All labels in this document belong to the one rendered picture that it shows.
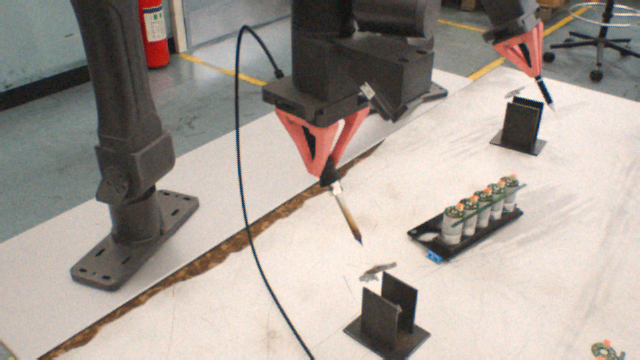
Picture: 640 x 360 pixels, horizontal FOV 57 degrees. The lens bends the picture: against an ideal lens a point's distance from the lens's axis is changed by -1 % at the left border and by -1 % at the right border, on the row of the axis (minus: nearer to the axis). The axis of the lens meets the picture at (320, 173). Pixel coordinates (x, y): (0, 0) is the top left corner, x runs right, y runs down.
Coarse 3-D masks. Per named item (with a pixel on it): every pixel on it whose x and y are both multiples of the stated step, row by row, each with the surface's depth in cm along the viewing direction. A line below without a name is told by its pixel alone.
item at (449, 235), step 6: (444, 216) 74; (444, 222) 74; (450, 222) 73; (444, 228) 74; (450, 228) 74; (456, 228) 74; (444, 234) 75; (450, 234) 74; (456, 234) 74; (444, 240) 75; (450, 240) 75; (456, 240) 75
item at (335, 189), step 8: (336, 184) 61; (336, 192) 61; (336, 200) 61; (344, 200) 61; (344, 208) 61; (344, 216) 61; (352, 216) 61; (352, 224) 61; (352, 232) 61; (360, 232) 62
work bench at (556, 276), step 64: (448, 128) 106; (576, 128) 106; (320, 192) 89; (384, 192) 89; (448, 192) 89; (576, 192) 89; (320, 256) 76; (384, 256) 76; (512, 256) 76; (576, 256) 76; (128, 320) 67; (192, 320) 67; (256, 320) 67; (320, 320) 67; (448, 320) 67; (512, 320) 67; (576, 320) 67
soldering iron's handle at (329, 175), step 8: (280, 72) 60; (304, 128) 60; (312, 136) 60; (312, 144) 60; (312, 152) 60; (328, 160) 60; (328, 168) 60; (320, 176) 60; (328, 176) 60; (336, 176) 60; (320, 184) 61; (328, 184) 60
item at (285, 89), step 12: (300, 36) 52; (312, 36) 51; (324, 36) 51; (336, 36) 51; (276, 84) 55; (288, 84) 55; (264, 96) 55; (276, 96) 54; (288, 96) 53; (300, 96) 53; (348, 96) 55; (300, 108) 52; (312, 108) 52
